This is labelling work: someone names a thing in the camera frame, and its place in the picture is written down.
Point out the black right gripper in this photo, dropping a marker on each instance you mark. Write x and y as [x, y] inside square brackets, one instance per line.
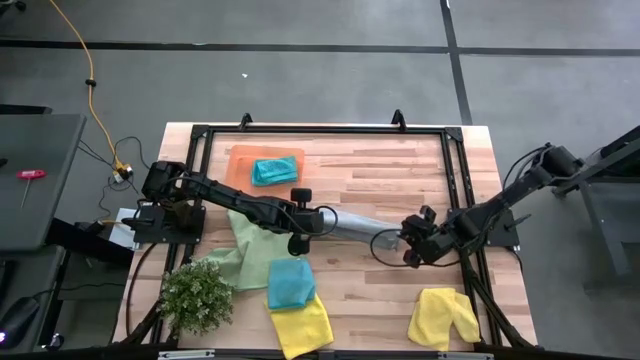
[430, 240]

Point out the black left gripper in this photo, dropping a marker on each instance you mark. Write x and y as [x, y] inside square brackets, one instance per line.
[307, 220]

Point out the grey microfiber towel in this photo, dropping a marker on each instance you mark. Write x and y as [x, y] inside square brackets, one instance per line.
[360, 227]

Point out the teal microfiber towel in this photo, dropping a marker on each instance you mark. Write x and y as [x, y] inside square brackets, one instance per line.
[275, 171]

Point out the light green microfiber towel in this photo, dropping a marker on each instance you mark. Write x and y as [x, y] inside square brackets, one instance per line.
[245, 260]

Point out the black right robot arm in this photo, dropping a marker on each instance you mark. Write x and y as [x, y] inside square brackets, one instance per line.
[500, 202]

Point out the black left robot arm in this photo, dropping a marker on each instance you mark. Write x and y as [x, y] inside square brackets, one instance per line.
[230, 200]

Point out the light blue microfiber towel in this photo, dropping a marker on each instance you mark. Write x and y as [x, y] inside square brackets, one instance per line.
[290, 285]

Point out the yellow microfiber towel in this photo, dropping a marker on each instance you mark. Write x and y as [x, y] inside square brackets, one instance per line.
[435, 315]
[300, 330]

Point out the orange translucent tray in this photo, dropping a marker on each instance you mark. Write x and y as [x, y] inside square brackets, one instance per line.
[240, 175]

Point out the artificial green plant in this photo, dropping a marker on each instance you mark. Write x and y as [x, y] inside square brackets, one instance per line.
[195, 297]

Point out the grey metal side table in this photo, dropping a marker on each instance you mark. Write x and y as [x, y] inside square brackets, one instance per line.
[600, 235]

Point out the white paper sheet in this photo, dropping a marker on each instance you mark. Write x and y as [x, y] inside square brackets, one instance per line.
[117, 235]

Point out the power plug cluster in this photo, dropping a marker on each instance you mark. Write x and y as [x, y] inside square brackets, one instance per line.
[122, 172]

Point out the black angled beam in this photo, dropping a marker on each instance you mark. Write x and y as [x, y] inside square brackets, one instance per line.
[90, 242]

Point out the grey side desk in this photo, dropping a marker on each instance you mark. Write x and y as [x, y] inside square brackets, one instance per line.
[45, 150]

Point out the dark low desk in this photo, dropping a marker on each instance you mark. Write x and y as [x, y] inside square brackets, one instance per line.
[30, 275]

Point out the thin black panel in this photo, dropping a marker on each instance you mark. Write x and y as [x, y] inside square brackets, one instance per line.
[25, 109]

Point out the black computer mouse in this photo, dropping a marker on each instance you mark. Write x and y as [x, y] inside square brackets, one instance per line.
[17, 317]

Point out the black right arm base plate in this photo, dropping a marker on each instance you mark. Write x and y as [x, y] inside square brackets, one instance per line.
[505, 235]

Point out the black aluminium table frame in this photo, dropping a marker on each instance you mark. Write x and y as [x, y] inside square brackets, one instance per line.
[325, 130]

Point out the black frame clamp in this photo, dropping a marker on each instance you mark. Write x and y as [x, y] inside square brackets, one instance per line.
[245, 121]
[398, 120]

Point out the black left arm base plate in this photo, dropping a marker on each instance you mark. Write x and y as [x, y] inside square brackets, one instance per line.
[165, 237]

